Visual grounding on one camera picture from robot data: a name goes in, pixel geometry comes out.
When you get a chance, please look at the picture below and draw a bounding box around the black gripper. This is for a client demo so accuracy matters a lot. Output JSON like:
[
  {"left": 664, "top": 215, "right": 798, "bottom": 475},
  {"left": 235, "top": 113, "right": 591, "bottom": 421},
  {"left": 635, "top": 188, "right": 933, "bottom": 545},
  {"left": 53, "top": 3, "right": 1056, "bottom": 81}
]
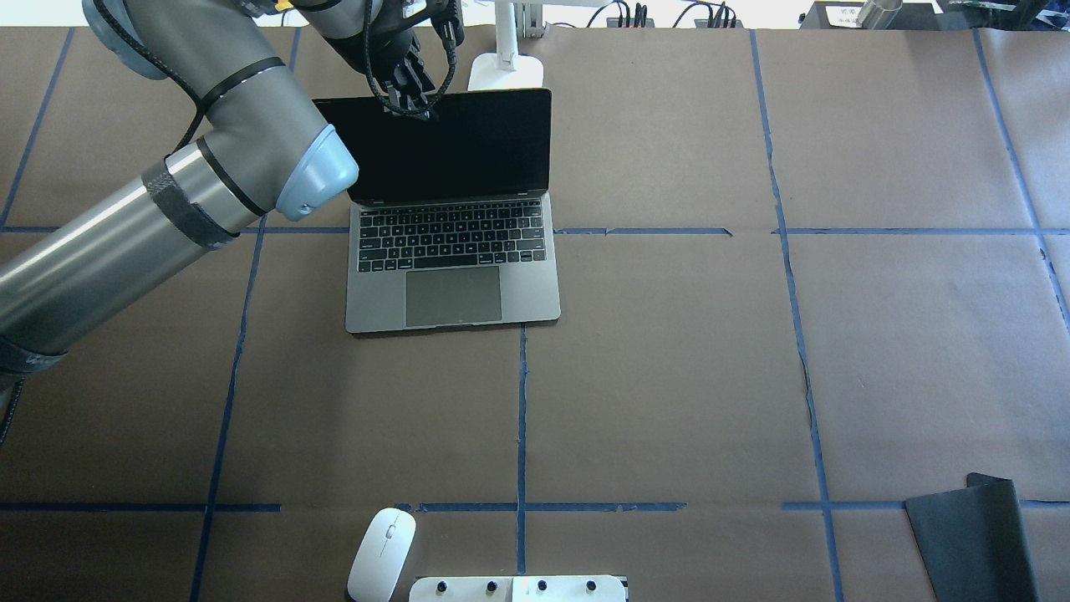
[{"left": 331, "top": 1, "right": 457, "bottom": 122}]

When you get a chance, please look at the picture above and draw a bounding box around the grey laptop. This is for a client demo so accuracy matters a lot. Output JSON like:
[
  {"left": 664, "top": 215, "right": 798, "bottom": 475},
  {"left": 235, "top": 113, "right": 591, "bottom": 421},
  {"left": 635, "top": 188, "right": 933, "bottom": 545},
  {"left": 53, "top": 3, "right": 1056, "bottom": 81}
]
[{"left": 316, "top": 88, "right": 562, "bottom": 334}]

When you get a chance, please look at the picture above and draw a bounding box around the black mouse pad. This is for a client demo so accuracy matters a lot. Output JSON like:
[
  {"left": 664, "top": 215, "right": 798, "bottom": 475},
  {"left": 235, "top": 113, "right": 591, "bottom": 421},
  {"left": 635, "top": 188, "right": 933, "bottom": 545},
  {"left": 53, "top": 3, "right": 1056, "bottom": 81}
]
[{"left": 904, "top": 472, "right": 1041, "bottom": 601}]

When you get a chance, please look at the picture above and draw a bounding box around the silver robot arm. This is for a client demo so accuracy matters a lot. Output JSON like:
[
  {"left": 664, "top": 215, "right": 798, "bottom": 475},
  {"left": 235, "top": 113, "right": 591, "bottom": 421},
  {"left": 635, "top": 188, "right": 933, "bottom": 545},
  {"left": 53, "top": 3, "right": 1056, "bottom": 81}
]
[{"left": 1, "top": 1, "right": 360, "bottom": 389}]

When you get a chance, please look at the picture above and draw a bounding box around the white desk lamp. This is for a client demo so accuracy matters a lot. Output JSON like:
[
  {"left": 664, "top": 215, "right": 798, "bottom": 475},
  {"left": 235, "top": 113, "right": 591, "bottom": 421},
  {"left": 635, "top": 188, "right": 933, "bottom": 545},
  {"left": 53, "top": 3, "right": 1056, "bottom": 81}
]
[{"left": 467, "top": 0, "right": 636, "bottom": 93}]

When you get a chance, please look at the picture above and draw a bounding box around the white computer mouse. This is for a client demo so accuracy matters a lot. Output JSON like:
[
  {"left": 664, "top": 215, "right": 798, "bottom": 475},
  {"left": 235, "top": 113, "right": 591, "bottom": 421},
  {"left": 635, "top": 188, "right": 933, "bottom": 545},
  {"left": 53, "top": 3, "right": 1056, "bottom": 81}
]
[{"left": 345, "top": 508, "right": 416, "bottom": 601}]

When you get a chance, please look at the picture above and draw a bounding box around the black power strip far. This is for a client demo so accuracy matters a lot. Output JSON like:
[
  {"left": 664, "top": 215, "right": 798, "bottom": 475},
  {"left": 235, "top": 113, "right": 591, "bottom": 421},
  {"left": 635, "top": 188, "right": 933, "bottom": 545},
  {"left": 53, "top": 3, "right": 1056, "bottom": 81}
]
[{"left": 585, "top": 1, "right": 656, "bottom": 29}]

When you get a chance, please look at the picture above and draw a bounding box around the black power strip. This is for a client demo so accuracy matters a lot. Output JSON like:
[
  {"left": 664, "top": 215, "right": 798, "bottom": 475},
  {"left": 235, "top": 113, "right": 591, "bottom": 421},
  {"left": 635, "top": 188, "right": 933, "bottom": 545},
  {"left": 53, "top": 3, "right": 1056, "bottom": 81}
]
[
  {"left": 585, "top": 1, "right": 656, "bottom": 29},
  {"left": 671, "top": 1, "right": 744, "bottom": 29}
]

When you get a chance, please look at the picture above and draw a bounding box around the black power strip near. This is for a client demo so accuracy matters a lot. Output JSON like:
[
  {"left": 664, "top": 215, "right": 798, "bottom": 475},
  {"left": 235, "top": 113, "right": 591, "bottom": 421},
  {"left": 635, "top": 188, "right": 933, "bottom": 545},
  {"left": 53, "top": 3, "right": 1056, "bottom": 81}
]
[{"left": 671, "top": 1, "right": 744, "bottom": 29}]

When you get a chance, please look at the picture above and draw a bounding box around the silver metal cylinder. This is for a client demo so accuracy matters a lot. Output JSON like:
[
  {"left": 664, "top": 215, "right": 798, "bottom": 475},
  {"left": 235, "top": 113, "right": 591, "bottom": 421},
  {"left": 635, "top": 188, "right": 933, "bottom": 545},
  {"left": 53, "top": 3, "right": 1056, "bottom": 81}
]
[{"left": 855, "top": 0, "right": 904, "bottom": 30}]

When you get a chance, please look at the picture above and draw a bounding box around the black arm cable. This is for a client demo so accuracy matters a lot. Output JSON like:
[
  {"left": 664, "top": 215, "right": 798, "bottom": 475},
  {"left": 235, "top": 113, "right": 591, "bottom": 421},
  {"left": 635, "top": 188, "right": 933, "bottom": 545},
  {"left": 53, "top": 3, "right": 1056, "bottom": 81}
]
[{"left": 0, "top": 0, "right": 467, "bottom": 444}]

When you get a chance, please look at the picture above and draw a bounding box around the white pedestal column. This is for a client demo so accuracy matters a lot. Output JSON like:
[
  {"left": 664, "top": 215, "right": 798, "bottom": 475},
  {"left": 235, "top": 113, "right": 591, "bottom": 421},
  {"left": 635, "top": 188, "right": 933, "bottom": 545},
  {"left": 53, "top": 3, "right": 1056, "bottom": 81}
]
[{"left": 408, "top": 574, "right": 630, "bottom": 601}]

